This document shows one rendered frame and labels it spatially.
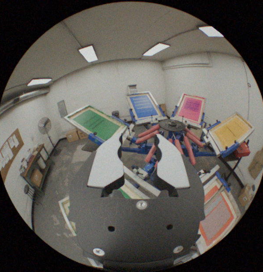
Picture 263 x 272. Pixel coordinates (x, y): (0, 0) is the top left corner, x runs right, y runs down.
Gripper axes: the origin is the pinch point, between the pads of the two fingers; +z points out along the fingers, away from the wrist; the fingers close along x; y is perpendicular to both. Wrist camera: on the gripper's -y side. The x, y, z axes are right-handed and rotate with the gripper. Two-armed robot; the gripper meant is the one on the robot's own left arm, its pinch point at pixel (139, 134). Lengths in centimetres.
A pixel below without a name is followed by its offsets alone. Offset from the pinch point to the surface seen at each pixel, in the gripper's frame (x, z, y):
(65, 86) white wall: -305, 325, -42
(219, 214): 78, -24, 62
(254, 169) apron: 278, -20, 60
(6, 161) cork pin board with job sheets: -317, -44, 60
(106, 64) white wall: -123, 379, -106
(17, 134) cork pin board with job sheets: -348, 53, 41
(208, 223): 64, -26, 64
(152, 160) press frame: 19, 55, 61
